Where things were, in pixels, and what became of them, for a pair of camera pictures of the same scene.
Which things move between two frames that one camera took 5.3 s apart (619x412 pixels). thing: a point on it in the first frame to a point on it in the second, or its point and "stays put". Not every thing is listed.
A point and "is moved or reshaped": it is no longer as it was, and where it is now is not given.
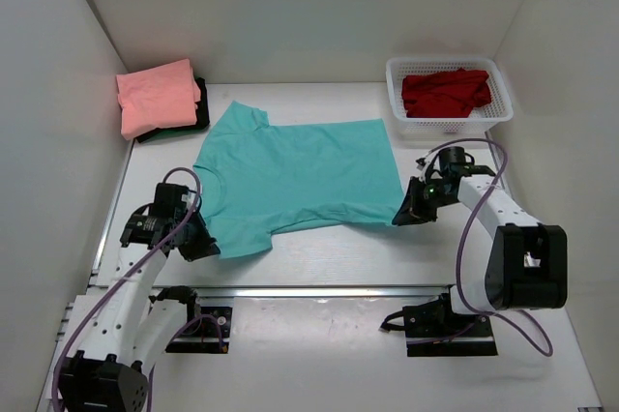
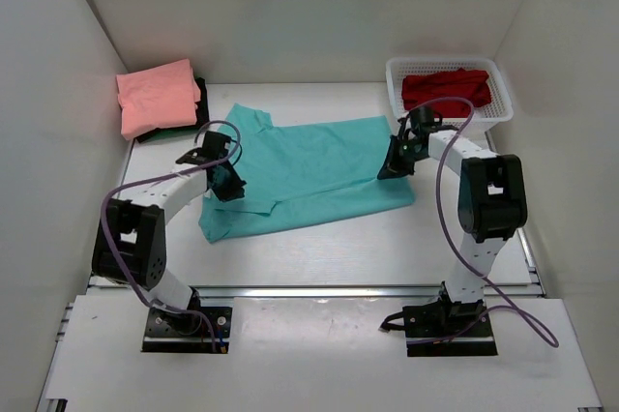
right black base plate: (433, 330) stays put
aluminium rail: (285, 292) stays put
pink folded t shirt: (159, 96) stays put
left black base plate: (207, 332) stays put
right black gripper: (412, 211) to (393, 168)
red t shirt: (445, 94) stays put
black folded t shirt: (202, 112) stays put
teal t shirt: (254, 178) is moved or reshaped
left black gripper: (204, 244) to (234, 191)
